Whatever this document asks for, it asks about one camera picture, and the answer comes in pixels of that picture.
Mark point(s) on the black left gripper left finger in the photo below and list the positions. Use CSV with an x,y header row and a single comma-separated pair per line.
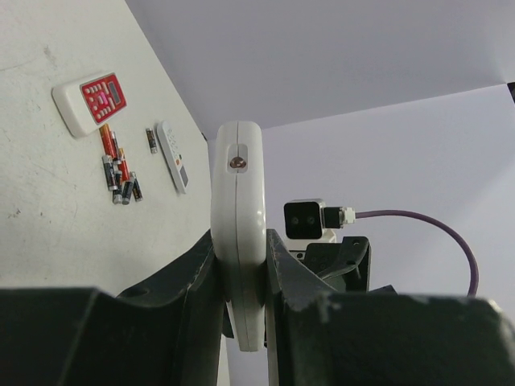
x,y
165,330

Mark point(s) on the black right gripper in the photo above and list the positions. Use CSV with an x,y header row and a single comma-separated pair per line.
x,y
344,265

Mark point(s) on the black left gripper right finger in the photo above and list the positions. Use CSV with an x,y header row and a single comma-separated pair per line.
x,y
317,336

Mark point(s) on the white grey remote control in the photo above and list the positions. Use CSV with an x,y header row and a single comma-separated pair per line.
x,y
238,228

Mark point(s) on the white remote with orange button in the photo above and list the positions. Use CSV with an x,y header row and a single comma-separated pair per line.
x,y
172,155

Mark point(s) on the red and white remote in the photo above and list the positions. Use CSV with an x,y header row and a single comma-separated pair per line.
x,y
88,103

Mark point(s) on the lone black battery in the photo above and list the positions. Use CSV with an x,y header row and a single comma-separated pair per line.
x,y
151,140

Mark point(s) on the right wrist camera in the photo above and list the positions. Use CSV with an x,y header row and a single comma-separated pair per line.
x,y
307,219

